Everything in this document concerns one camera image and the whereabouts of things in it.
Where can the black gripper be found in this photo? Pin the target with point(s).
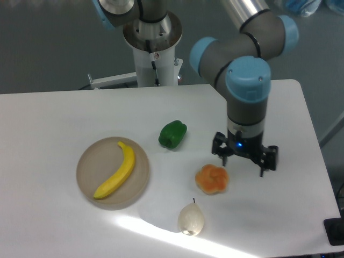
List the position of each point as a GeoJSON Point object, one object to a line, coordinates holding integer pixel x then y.
{"type": "Point", "coordinates": [251, 148]}

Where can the yellow banana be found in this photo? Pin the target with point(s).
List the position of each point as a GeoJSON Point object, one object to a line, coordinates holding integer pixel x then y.
{"type": "Point", "coordinates": [120, 176]}

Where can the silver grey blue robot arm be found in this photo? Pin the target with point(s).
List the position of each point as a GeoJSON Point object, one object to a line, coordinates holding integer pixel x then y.
{"type": "Point", "coordinates": [238, 69]}

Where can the beige round plate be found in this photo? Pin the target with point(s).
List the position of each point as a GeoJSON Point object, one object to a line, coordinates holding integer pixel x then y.
{"type": "Point", "coordinates": [102, 160]}

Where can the orange knotted bread roll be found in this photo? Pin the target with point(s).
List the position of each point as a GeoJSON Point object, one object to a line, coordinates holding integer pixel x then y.
{"type": "Point", "coordinates": [212, 179]}

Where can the green bell pepper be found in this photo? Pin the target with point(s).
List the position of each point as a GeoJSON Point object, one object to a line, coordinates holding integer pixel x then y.
{"type": "Point", "coordinates": [172, 134]}

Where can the pale white pear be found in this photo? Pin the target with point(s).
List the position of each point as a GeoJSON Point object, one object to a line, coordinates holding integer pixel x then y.
{"type": "Point", "coordinates": [191, 219]}

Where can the grey metal leg right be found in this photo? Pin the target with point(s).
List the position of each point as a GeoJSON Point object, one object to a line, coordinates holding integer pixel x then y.
{"type": "Point", "coordinates": [333, 129]}

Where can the black box at table edge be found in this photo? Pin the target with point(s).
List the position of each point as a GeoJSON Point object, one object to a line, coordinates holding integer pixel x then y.
{"type": "Point", "coordinates": [334, 231]}

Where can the blue plastic bag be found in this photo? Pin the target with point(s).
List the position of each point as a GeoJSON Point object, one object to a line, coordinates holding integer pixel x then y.
{"type": "Point", "coordinates": [301, 8]}

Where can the white metal frame bar left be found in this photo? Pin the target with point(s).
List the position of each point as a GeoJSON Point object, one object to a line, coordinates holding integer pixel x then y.
{"type": "Point", "coordinates": [112, 82]}

